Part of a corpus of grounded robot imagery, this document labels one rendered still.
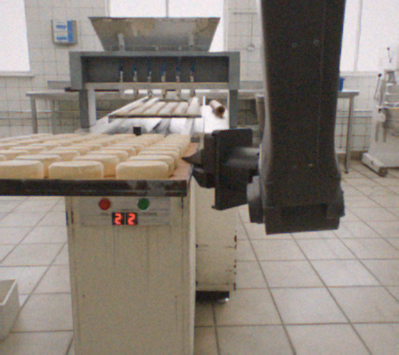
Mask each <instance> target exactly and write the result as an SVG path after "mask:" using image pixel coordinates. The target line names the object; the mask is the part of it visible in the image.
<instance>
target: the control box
mask: <svg viewBox="0 0 399 355"><path fill-rule="evenodd" d="M102 199H108V200H109V201H110V208H109V209H108V210H102V209H101V208H100V207H99V203H100V201H101V200H102ZM141 199H146V200H148V201H149V203H150V205H149V208H148V209H147V210H141V209H140V208H139V207H137V205H138V203H139V201H140V200H141ZM78 201H79V217H80V225H171V223H172V198H139V197H78ZM116 214H121V219H120V220H121V223H120V224H117V223H116V222H115V220H117V219H116ZM129 214H134V224H129V222H128V220H129V219H128V215H129Z"/></svg>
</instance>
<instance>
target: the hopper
mask: <svg viewBox="0 0 399 355"><path fill-rule="evenodd" d="M87 18H88V19H89V21H90V23H91V25H92V27H93V29H94V33H96V35H97V36H98V38H99V40H100V42H101V44H102V47H103V49H104V51H120V52H209V51H210V47H212V44H213V42H214V39H215V36H216V32H217V29H218V27H219V24H220V21H221V19H222V17H221V16H215V17H87Z"/></svg>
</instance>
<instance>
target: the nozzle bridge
mask: <svg viewBox="0 0 399 355"><path fill-rule="evenodd" d="M122 57H124V59H123V60H122V62H121V67H123V71H124V83H120V82H119V63H120V61H121V59H122ZM136 57H139V58H137V60H136V62H135V67H136V71H138V83H133V67H134V60H135V58H136ZM151 57H152V59H151V64H150V67H151V71H152V80H151V81H152V83H148V80H147V71H148V66H149V61H150V58H151ZM166 57H167V60H166V64H165V67H166V72H167V82H166V83H162V71H163V69H161V68H163V65H164V61H165V58H166ZM180 57H181V59H180V63H179V71H180V83H176V82H175V81H176V80H175V72H176V67H177V64H178V61H179V58H180ZM194 57H196V59H195V62H194V71H195V80H194V81H195V83H191V67H192V64H193V60H194ZM240 74H241V52H120V51H69V81H70V82H71V89H72V90H78V93H79V109H80V125H81V128H90V127H93V126H95V125H96V113H95V95H94V89H228V100H227V125H228V128H229V129H234V128H238V109H239V90H240Z"/></svg>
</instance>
